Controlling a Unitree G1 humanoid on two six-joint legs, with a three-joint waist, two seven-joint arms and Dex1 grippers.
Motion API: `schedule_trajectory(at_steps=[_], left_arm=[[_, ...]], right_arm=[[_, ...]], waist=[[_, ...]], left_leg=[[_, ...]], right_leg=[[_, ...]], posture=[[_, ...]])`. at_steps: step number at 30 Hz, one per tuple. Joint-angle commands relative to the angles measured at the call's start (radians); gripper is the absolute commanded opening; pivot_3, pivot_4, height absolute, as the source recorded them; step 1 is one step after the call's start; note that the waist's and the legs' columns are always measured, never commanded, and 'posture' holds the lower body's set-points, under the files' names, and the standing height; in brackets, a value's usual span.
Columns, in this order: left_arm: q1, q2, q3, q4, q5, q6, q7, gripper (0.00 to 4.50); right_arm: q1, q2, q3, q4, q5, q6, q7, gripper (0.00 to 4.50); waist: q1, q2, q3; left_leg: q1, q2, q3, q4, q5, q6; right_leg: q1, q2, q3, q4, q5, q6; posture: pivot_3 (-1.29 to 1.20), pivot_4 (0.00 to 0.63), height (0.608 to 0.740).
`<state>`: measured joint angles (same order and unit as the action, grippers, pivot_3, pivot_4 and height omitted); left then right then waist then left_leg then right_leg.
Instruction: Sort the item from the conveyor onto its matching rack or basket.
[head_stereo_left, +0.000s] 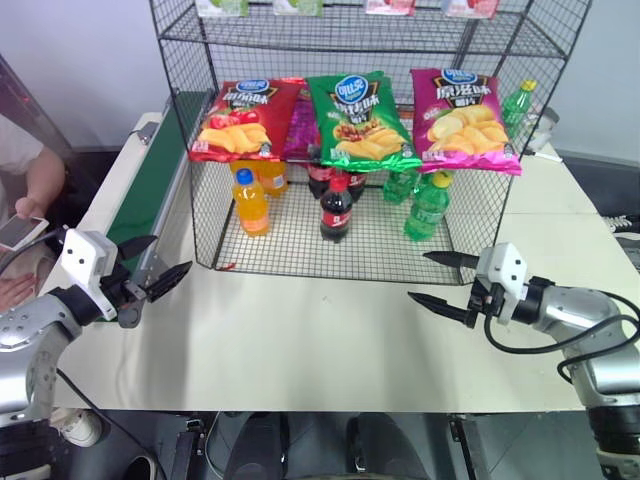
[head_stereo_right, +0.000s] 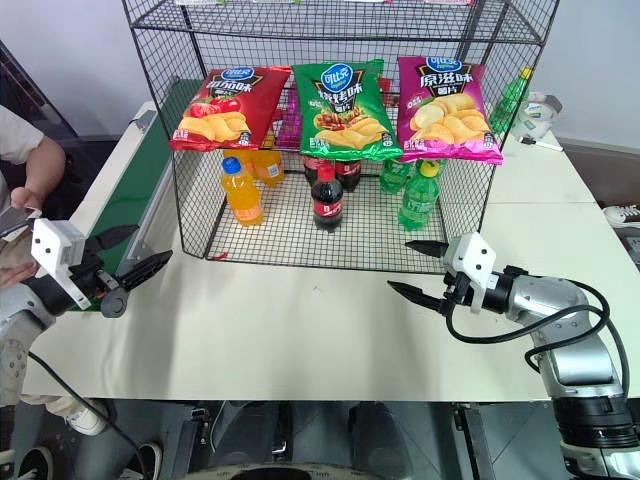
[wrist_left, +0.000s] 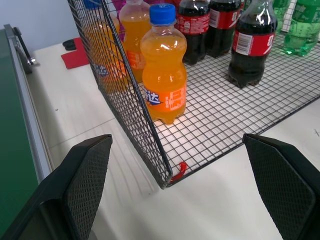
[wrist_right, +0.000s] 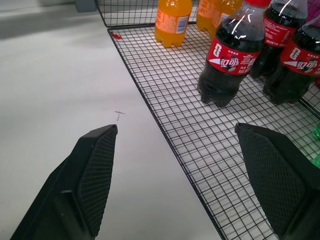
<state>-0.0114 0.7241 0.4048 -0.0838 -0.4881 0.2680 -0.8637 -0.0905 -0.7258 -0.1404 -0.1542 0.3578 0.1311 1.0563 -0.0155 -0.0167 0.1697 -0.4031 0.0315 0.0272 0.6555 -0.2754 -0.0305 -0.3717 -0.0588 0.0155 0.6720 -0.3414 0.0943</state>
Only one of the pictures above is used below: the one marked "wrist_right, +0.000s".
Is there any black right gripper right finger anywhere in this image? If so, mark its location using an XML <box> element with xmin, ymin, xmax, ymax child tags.
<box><xmin>234</xmin><ymin>122</ymin><xmax>320</xmax><ymax>240</ymax></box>

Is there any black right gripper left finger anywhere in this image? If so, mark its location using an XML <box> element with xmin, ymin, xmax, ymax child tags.
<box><xmin>9</xmin><ymin>124</ymin><xmax>119</xmax><ymax>240</ymax></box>

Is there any green plastic bottle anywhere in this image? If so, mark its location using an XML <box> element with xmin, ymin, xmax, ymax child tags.
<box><xmin>307</xmin><ymin>124</ymin><xmax>320</xmax><ymax>169</ymax></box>

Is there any cola bottle red label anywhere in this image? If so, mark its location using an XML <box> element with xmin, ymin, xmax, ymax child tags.
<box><xmin>250</xmin><ymin>0</ymin><xmax>309</xmax><ymax>79</ymax></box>
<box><xmin>262</xmin><ymin>16</ymin><xmax>320</xmax><ymax>105</ymax></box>

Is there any cola bottle with red cap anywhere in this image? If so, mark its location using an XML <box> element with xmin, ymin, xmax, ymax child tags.
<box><xmin>196</xmin><ymin>0</ymin><xmax>272</xmax><ymax>108</ymax></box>

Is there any orange soda bottle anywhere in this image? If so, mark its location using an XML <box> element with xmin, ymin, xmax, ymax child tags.
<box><xmin>211</xmin><ymin>0</ymin><xmax>244</xmax><ymax>40</ymax></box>
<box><xmin>195</xmin><ymin>0</ymin><xmax>219</xmax><ymax>33</ymax></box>
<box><xmin>154</xmin><ymin>0</ymin><xmax>193</xmax><ymax>49</ymax></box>

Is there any black wire basket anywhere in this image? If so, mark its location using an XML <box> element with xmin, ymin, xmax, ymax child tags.
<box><xmin>94</xmin><ymin>0</ymin><xmax>320</xmax><ymax>240</ymax></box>

